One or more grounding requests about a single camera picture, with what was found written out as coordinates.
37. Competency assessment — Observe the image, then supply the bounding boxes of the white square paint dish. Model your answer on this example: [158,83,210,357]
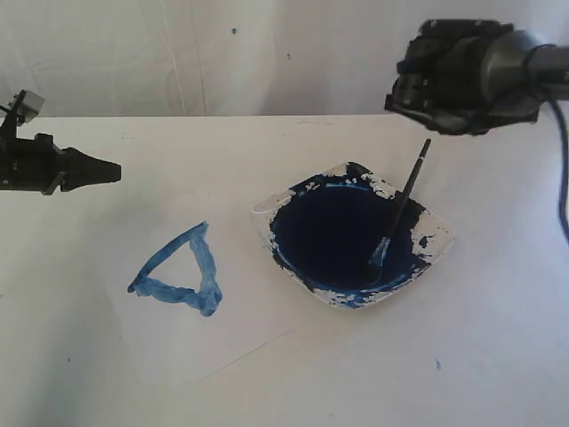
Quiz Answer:
[251,162,454,310]

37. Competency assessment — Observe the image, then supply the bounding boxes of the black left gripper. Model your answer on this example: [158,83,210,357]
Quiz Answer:
[1,133,121,196]

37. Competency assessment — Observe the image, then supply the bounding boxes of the white paper sheet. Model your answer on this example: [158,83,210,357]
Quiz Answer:
[93,191,316,385]

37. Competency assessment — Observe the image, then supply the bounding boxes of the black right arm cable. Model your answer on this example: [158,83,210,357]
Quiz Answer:
[546,97,569,246]

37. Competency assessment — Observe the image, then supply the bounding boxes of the black paintbrush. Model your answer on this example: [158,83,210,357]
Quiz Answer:
[366,138,432,283]

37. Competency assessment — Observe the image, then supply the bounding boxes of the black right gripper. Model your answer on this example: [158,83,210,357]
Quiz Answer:
[385,20,516,135]

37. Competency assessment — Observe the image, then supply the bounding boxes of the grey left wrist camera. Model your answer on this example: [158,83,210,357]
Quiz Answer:
[13,90,44,125]

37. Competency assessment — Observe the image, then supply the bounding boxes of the black left camera cable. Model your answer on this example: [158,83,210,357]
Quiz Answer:
[0,95,21,121]

